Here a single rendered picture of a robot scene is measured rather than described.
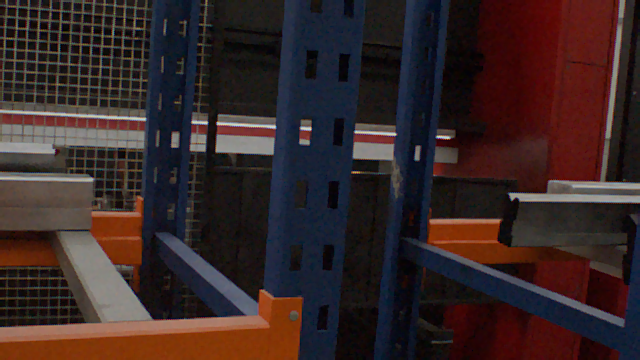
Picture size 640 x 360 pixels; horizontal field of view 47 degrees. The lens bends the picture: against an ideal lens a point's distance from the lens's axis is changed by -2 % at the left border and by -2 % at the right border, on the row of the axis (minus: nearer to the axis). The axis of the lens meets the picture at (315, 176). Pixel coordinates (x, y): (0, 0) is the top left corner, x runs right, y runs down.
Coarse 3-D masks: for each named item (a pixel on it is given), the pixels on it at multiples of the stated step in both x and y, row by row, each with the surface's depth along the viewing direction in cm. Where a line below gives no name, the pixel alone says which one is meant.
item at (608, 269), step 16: (592, 272) 286; (608, 272) 288; (592, 288) 286; (608, 288) 278; (624, 288) 274; (592, 304) 286; (608, 304) 278; (624, 304) 275; (592, 352) 284; (608, 352) 276
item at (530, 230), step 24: (552, 192) 122; (576, 192) 118; (600, 192) 121; (624, 192) 123; (504, 216) 99; (528, 216) 98; (552, 216) 99; (576, 216) 101; (600, 216) 103; (624, 216) 81; (504, 240) 99; (528, 240) 99; (552, 240) 101; (576, 240) 102; (600, 240) 104; (624, 240) 106; (624, 264) 81
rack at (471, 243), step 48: (432, 0) 112; (432, 48) 113; (432, 96) 112; (432, 144) 113; (432, 240) 115; (480, 240) 119; (384, 288) 114; (480, 288) 96; (528, 288) 88; (384, 336) 114; (624, 336) 72
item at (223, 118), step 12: (0, 108) 222; (36, 108) 226; (48, 108) 227; (60, 108) 229; (72, 108) 230; (84, 108) 231; (192, 120) 244; (204, 120) 245; (228, 120) 248; (240, 120) 250; (252, 120) 251; (264, 120) 253; (372, 132) 268; (384, 132) 269; (444, 132) 278
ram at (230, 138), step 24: (0, 120) 241; (24, 120) 244; (48, 120) 247; (72, 120) 250; (96, 120) 253; (120, 120) 256; (72, 144) 251; (120, 144) 257; (192, 144) 266; (240, 144) 272; (264, 144) 275; (360, 144) 289; (384, 144) 293; (456, 144) 304
